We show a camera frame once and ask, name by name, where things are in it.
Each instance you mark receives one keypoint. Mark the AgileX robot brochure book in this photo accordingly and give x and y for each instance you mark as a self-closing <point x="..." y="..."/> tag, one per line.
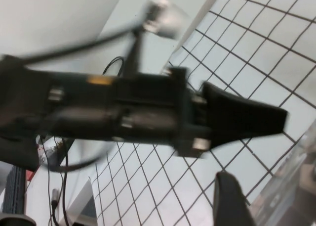
<point x="291" y="186"/>

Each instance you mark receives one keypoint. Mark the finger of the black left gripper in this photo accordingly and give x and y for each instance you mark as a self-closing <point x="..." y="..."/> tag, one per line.
<point x="234" y="104"/>
<point x="234" y="129"/>

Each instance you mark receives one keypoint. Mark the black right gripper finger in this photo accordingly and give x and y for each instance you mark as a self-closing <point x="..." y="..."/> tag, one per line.
<point x="229" y="203"/>

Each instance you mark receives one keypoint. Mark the dark grey ribbed device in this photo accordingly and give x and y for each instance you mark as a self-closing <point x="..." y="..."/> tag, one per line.
<point x="13" y="189"/>

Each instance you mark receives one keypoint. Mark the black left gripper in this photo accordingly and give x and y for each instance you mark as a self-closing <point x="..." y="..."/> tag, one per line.
<point x="138" y="104"/>

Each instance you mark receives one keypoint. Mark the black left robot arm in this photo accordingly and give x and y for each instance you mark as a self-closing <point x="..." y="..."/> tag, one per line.
<point x="19" y="107"/>

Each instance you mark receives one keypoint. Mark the white black-grid tablecloth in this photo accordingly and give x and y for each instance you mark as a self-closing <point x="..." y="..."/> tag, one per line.
<point x="234" y="50"/>

